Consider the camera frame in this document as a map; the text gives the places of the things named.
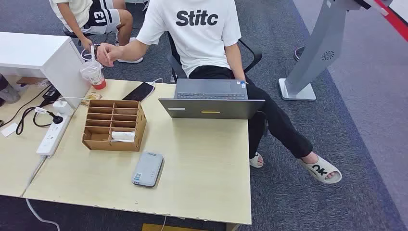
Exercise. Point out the dark round base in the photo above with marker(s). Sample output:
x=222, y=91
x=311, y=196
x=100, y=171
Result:
x=297, y=54

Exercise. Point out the person's left forearm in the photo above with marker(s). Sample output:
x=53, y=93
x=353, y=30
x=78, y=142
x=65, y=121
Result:
x=236, y=63

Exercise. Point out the white drinking straw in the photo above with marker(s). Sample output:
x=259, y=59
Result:
x=92, y=52

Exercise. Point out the black power brick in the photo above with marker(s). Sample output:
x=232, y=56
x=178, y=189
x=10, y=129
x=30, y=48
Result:
x=51, y=94

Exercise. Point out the grey dark object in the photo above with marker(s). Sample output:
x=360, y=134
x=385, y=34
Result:
x=9, y=94

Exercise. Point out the person's right forearm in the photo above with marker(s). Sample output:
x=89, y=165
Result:
x=130, y=51

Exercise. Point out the white charger adapter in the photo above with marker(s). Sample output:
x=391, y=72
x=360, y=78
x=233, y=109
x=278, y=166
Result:
x=62, y=107

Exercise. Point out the wooden compartment organizer box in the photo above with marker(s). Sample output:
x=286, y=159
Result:
x=108, y=146

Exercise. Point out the white power strip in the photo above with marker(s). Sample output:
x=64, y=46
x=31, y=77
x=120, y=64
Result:
x=51, y=137

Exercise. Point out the grey card reader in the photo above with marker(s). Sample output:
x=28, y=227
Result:
x=147, y=169

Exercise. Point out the grey kiosk stand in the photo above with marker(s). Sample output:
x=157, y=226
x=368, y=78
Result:
x=322, y=38

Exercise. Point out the red and white panel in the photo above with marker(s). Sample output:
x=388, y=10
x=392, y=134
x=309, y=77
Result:
x=395, y=20

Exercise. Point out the black smartphone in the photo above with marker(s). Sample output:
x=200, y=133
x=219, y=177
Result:
x=138, y=92

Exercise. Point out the yellowish snack wrapper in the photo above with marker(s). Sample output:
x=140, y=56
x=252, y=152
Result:
x=92, y=96

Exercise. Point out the yellow wooden board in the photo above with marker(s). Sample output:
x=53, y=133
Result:
x=169, y=228

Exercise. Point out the white cabinet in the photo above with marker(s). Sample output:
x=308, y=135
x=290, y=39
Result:
x=32, y=51

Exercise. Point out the person's right hand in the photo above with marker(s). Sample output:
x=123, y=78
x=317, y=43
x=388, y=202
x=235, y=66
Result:
x=106, y=54

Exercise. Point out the brown cardboard box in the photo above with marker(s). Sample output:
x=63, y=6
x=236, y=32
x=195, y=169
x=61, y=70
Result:
x=30, y=80

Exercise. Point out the person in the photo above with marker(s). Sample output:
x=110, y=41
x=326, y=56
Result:
x=197, y=41
x=71, y=9

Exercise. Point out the beige slipper with black print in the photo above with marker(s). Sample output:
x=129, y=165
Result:
x=318, y=170

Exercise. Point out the black office chair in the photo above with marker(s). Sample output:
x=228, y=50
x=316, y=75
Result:
x=173, y=65

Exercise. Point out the plain beige slipper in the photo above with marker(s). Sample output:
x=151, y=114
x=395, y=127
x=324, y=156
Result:
x=255, y=162

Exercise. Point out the plastic cup with red drink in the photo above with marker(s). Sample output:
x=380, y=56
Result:
x=94, y=76

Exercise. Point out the white paper label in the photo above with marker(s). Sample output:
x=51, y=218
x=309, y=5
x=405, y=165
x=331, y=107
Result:
x=9, y=129

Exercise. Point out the clear plastic wrap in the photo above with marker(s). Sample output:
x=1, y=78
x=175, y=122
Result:
x=43, y=83

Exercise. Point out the grey open laptop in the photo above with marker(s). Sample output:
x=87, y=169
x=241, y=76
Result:
x=210, y=110

